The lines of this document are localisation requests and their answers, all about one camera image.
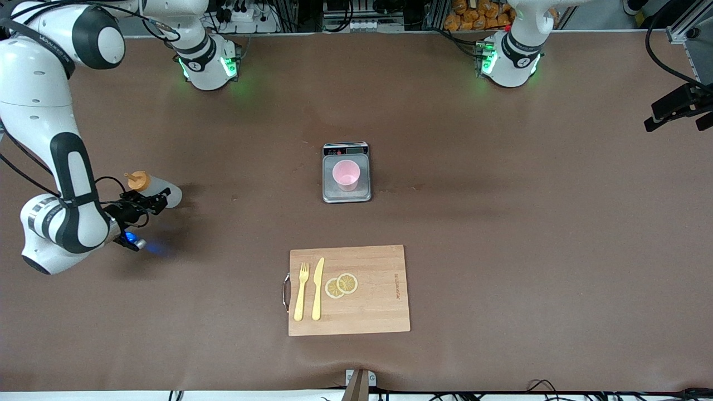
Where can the aluminium frame post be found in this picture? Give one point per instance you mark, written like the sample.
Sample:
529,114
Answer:
682,30

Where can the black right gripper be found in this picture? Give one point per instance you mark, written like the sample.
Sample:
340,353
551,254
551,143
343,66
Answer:
126,211

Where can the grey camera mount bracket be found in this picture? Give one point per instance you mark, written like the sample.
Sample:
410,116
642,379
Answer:
359,384

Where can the pink plastic cup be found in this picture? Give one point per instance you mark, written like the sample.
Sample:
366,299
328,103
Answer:
346,175

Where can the brown table cover mat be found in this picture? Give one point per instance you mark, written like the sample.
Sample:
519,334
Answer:
223,306

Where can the grey digital kitchen scale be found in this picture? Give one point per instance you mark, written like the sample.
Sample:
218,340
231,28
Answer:
334,195

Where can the translucent squeeze bottle orange cap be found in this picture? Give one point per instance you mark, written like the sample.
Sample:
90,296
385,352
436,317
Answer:
167,192

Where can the white electronics box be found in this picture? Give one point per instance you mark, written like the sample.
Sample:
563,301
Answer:
356,25

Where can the white power strip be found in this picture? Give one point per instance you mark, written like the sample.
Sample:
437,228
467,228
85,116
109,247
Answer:
250,22

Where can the yellow plastic fork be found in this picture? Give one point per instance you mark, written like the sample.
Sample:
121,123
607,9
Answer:
301,301

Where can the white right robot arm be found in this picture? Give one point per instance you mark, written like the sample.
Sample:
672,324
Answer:
33,94

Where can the pile of orange objects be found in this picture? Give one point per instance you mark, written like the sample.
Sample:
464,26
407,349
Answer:
465,16

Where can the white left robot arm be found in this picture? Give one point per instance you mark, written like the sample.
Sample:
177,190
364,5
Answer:
509,69

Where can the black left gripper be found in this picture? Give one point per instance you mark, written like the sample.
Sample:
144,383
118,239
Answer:
672,102

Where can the yellow plastic knife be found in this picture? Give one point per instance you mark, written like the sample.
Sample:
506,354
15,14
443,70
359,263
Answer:
317,289

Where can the dried lemon slice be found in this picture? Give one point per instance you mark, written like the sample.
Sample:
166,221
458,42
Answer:
348,283
332,289

